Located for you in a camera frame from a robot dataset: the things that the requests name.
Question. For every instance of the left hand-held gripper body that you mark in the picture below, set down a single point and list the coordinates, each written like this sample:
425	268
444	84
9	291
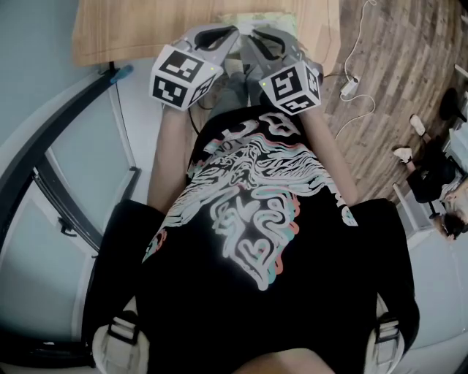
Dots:
175	78

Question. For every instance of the black door frame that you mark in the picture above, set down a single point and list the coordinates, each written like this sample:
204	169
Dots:
44	131

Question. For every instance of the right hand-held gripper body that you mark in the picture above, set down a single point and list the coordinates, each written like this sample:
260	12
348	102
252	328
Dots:
290	87

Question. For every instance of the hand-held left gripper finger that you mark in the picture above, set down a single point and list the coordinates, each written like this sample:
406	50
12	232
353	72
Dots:
219	26
228	45

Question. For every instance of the person's grey trousers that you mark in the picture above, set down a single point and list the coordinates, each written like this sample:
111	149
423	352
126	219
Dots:
234	89

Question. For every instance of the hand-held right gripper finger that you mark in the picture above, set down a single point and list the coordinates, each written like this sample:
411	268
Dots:
287	42
257	58

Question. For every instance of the person's left forearm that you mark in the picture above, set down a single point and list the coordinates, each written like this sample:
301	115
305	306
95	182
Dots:
172	157

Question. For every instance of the black round stool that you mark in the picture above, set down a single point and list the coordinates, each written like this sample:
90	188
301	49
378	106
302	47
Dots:
450	104

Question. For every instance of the white power adapter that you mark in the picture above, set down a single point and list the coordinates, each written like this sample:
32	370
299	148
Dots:
350	87

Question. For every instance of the person's right forearm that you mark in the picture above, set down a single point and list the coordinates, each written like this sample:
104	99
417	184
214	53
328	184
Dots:
329	153

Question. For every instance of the green wet wipe pack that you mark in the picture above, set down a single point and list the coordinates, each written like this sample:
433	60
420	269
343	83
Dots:
278	18

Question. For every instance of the black printed t-shirt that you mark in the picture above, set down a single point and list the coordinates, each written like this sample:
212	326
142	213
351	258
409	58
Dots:
256	285

